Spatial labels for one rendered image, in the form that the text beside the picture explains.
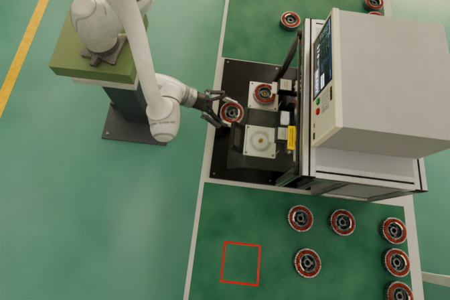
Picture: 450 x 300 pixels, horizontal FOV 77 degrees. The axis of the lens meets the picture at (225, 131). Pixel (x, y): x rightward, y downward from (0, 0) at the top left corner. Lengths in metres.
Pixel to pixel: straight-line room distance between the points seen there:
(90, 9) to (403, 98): 1.19
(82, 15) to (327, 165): 1.11
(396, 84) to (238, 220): 0.81
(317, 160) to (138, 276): 1.47
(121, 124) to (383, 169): 1.76
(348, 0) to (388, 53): 1.01
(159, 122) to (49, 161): 1.45
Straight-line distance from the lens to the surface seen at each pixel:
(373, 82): 1.01
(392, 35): 1.15
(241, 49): 1.63
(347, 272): 1.46
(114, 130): 2.28
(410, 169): 1.21
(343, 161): 1.09
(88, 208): 2.22
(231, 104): 1.34
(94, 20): 1.37
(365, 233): 1.50
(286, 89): 1.35
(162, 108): 1.03
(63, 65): 1.61
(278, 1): 1.89
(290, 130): 1.11
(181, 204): 2.08
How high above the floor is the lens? 2.06
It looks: 70 degrees down
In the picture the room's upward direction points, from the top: 11 degrees clockwise
